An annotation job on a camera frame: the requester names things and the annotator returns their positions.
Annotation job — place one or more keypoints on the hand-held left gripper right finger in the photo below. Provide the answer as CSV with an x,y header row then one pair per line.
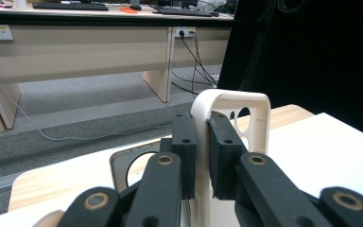
x,y
225,167

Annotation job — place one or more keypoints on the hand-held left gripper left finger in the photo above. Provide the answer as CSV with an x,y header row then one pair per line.
x,y
187,167

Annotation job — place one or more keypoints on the beige phone case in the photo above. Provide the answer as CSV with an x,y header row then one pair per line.
x,y
203,104

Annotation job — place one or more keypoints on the grey phone case round cutout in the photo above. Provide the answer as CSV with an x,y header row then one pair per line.
x,y
118,170

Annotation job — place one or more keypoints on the black curtain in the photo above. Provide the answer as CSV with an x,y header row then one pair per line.
x,y
312,56

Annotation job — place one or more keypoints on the black keyboard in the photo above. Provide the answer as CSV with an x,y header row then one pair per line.
x,y
182,12
71,6

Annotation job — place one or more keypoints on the long light wooden desk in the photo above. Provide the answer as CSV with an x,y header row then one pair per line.
x,y
75,53

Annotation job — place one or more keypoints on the orange flat item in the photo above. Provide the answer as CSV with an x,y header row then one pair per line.
x,y
128,10

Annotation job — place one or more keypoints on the black computer mouse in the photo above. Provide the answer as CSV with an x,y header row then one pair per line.
x,y
135,7

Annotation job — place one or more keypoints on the white cup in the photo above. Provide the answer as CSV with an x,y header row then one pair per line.
x,y
20,4

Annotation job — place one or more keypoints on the white wall power socket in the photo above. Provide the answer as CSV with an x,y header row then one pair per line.
x,y
185,31

